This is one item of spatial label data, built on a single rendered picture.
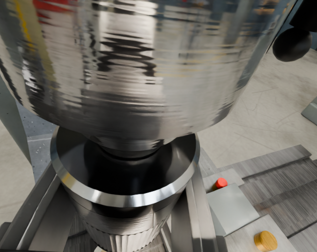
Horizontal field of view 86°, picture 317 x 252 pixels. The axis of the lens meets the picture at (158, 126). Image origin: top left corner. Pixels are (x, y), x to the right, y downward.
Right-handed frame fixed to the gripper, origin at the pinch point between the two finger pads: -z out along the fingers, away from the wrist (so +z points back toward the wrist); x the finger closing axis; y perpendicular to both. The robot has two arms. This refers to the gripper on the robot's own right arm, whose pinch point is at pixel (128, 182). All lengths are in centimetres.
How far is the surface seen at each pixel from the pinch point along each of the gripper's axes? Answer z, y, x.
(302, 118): -178, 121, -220
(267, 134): -136, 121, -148
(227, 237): -2.5, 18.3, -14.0
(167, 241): -3.6, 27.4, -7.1
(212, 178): -11.4, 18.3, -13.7
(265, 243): -1.7, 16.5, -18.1
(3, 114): -26.8, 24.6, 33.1
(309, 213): -11, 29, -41
